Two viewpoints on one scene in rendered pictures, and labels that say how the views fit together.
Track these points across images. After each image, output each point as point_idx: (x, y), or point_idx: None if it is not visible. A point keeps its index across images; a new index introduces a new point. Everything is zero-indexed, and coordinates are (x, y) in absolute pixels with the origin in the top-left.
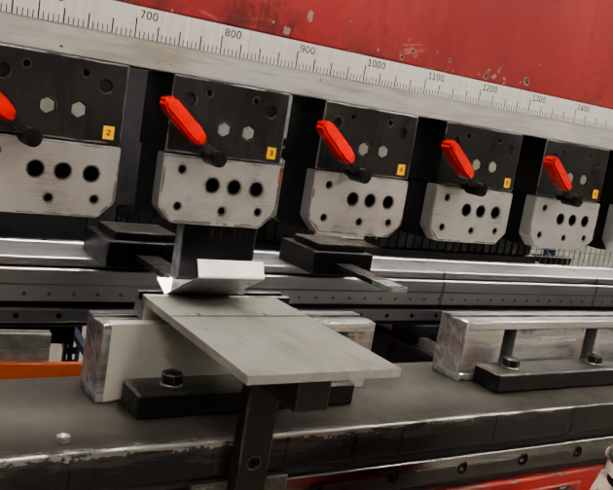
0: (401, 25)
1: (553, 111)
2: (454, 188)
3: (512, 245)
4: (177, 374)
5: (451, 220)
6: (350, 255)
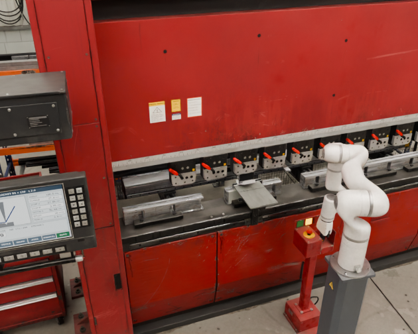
0: (280, 128)
1: (322, 131)
2: (296, 154)
3: None
4: (241, 199)
5: (297, 160)
6: None
